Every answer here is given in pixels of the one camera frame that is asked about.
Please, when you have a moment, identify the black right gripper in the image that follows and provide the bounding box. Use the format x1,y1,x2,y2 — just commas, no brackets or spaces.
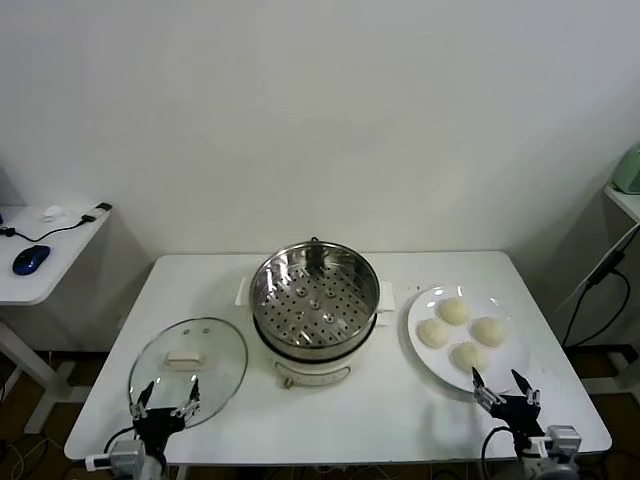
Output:
471,367,547,444

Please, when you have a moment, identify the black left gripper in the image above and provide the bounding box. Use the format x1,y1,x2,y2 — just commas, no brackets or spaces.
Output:
130,378,202,454

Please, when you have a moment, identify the white steamed baozi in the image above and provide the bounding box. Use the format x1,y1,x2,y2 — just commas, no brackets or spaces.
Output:
452,341,490,373
471,316,509,347
417,318,453,349
438,297,473,325

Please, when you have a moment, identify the glass pot lid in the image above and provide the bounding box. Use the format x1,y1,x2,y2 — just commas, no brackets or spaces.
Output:
128,316,250,430

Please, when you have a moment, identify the stainless steel steamer basket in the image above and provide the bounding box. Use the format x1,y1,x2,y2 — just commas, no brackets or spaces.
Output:
249,241,380,362

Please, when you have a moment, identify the white round plate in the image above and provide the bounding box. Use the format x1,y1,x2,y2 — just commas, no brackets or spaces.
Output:
406,285,530,395

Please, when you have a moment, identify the white electric cooking pot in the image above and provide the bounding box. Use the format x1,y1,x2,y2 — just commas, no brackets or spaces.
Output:
234,276,396,390

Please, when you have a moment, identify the white side table with mouse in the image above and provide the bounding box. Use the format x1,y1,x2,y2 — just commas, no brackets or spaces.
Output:
0,202,114,434

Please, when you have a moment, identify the blue computer mouse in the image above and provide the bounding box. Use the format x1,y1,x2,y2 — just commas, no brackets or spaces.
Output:
12,244,52,276

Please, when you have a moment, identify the mint green appliance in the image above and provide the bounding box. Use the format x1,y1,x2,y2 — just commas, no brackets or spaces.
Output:
612,142,640,195

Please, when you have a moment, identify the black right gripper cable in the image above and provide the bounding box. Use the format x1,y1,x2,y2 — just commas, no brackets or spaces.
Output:
481,424,521,476

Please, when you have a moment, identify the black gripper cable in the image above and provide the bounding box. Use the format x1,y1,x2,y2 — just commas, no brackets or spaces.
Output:
481,424,521,476
103,426,137,457

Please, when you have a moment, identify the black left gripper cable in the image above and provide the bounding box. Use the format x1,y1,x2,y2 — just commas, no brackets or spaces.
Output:
103,426,137,457

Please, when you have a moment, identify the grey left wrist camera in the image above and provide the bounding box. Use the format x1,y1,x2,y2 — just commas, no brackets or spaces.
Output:
84,439,149,474

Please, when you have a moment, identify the thin white cable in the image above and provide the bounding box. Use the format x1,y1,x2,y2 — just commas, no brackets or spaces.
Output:
554,229,640,311

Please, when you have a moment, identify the black cable with connectors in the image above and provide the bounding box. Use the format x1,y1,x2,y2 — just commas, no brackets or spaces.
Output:
0,202,112,241

